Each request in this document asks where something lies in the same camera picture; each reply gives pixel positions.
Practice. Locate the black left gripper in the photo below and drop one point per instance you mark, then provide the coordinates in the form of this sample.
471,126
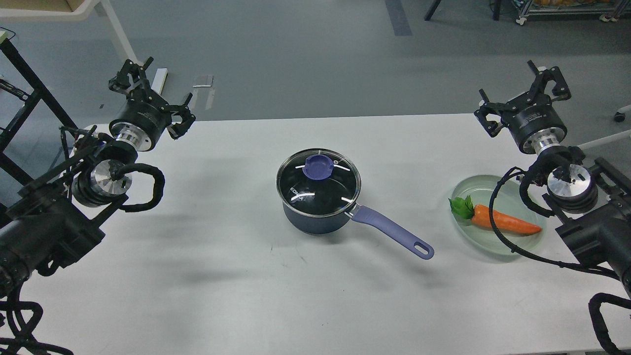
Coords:
145,118

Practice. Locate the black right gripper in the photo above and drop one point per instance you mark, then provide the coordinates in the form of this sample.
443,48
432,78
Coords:
536,125

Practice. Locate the glass lid with purple knob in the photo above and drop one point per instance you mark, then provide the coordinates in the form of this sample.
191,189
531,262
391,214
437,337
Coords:
318,181

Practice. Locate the blue saucepan with purple handle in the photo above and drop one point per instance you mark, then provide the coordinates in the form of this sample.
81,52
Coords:
324,224

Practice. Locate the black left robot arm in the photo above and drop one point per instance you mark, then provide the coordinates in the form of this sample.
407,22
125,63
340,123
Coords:
59,216

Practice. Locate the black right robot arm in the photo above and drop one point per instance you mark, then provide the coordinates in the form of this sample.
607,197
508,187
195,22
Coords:
593,204

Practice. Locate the white chair base caster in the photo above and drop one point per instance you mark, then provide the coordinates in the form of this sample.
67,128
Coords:
621,114

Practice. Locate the pale green plate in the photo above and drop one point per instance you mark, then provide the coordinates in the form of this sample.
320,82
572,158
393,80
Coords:
508,201

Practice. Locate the black metal rack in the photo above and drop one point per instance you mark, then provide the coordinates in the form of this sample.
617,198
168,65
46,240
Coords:
39,94

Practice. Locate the orange toy carrot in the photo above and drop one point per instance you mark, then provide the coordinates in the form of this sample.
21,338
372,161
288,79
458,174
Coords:
480,215

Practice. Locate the metal cart with casters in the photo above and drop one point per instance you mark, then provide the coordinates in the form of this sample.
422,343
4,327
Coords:
606,10

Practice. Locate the white table frame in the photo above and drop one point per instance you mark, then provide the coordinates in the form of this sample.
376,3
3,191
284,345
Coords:
31,11

